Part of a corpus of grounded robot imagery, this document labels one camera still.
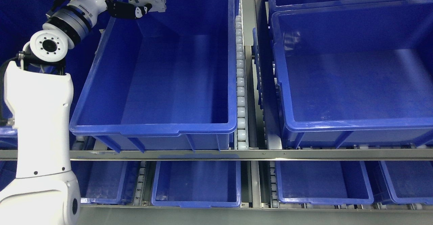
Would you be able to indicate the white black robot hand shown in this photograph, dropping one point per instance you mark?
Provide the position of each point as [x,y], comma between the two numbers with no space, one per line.
[118,9]

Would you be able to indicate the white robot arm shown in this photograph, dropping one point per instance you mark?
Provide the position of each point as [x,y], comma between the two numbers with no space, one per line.
[46,55]

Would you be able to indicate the blue bin left upper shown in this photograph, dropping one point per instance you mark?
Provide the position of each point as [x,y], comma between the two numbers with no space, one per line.
[19,19]

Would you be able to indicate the blue bin centre upper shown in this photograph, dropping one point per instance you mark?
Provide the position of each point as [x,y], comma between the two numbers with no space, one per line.
[166,81]

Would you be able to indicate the white roller track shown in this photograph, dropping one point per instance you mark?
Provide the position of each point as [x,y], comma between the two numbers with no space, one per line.
[241,132]

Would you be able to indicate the blue bin left lower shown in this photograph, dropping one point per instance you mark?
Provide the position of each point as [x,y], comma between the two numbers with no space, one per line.
[106,182]

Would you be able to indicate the blue bin centre lower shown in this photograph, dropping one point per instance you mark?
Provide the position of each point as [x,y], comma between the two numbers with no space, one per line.
[197,184]

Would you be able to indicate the blue bin right upper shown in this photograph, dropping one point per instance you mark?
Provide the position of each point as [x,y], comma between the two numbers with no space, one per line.
[355,75]

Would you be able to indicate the blue bin far right lower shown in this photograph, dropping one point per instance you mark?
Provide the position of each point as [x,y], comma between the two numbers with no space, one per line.
[406,182]

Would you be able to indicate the metal shelf rail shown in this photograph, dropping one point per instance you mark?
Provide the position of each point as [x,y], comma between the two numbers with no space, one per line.
[261,155]

